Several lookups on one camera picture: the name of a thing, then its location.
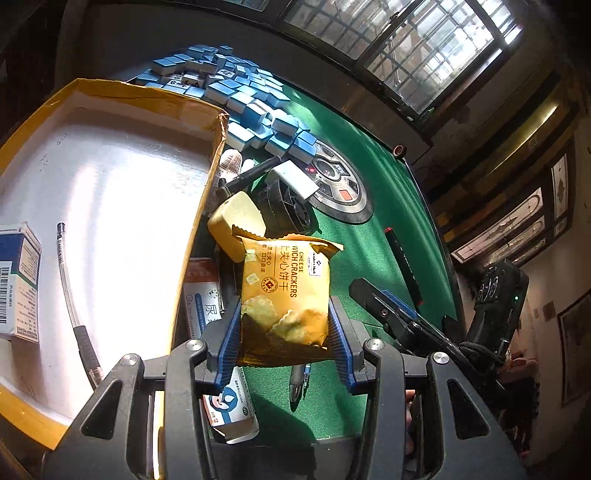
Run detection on round table control panel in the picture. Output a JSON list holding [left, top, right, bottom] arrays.
[[288, 141, 375, 222]]

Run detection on yellow cracker packet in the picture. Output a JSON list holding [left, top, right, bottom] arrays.
[[231, 224, 345, 367]]

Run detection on patterned glass door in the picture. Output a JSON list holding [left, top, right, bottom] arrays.
[[450, 143, 573, 264]]

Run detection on black marker white print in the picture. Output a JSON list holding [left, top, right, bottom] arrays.
[[218, 156, 283, 195]]

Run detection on pale yellow plastic case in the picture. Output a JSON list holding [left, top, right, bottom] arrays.
[[208, 191, 267, 263]]

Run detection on clear pen black grip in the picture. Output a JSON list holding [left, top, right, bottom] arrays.
[[55, 223, 102, 389]]

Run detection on orange white medicine box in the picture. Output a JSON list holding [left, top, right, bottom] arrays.
[[186, 257, 221, 284]]

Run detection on blue clear pen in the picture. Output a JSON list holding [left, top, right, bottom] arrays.
[[288, 362, 311, 411]]

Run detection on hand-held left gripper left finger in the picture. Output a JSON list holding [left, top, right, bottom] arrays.
[[41, 298, 245, 480]]

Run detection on white charger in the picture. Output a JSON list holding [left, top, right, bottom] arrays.
[[267, 161, 319, 200]]

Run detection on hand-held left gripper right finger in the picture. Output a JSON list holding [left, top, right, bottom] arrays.
[[329, 295, 529, 480]]

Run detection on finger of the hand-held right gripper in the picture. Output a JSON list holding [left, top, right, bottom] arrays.
[[348, 278, 463, 360]]

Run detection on pile of blue mahjong tiles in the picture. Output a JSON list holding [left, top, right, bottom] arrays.
[[127, 44, 319, 160]]

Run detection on black marker red ends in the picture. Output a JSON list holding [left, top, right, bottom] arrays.
[[385, 227, 426, 308]]

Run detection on framed wall picture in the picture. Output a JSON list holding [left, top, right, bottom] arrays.
[[556, 295, 591, 407]]

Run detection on yellow taped cardboard box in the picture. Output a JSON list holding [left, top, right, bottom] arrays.
[[0, 78, 230, 450]]

